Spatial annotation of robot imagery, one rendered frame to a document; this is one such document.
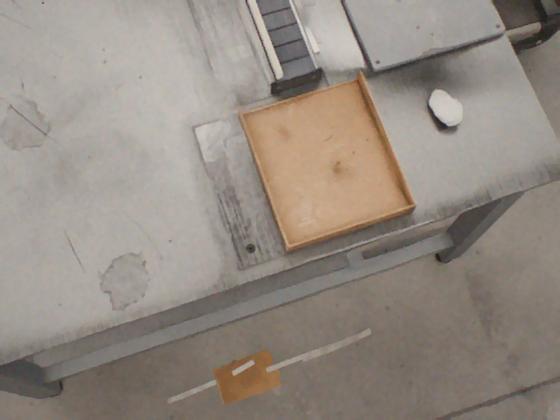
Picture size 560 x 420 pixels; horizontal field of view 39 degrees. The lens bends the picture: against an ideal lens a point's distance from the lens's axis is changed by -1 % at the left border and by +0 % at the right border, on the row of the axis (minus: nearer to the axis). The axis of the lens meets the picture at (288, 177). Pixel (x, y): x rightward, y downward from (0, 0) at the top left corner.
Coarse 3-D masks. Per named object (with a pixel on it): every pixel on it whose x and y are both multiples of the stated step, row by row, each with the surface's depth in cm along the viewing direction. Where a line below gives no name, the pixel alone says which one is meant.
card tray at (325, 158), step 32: (320, 96) 159; (352, 96) 159; (256, 128) 157; (288, 128) 157; (320, 128) 157; (352, 128) 157; (384, 128) 153; (256, 160) 151; (288, 160) 154; (320, 160) 155; (352, 160) 155; (384, 160) 155; (288, 192) 152; (320, 192) 152; (352, 192) 153; (384, 192) 153; (288, 224) 150; (320, 224) 150; (352, 224) 147
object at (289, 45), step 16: (256, 0) 161; (272, 0) 161; (272, 16) 160; (288, 16) 160; (272, 32) 159; (288, 32) 159; (288, 48) 157; (304, 48) 158; (288, 64) 156; (304, 64) 156
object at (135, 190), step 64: (0, 0) 165; (64, 0) 165; (128, 0) 166; (192, 0) 166; (320, 0) 167; (0, 64) 160; (64, 64) 160; (128, 64) 161; (192, 64) 161; (256, 64) 162; (320, 64) 162; (448, 64) 163; (512, 64) 164; (0, 128) 155; (64, 128) 156; (128, 128) 156; (192, 128) 157; (448, 128) 158; (512, 128) 159; (0, 192) 151; (64, 192) 151; (128, 192) 152; (192, 192) 152; (256, 192) 152; (448, 192) 154; (512, 192) 154; (0, 256) 147; (64, 256) 147; (128, 256) 148; (192, 256) 148; (256, 256) 148; (320, 256) 149; (0, 320) 143; (64, 320) 143; (128, 320) 144
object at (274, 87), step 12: (240, 0) 161; (288, 0) 162; (240, 12) 165; (252, 24) 159; (300, 24) 160; (252, 36) 159; (264, 60) 157; (312, 60) 157; (264, 72) 158; (312, 72) 156; (276, 84) 156; (288, 84) 158; (300, 84) 160
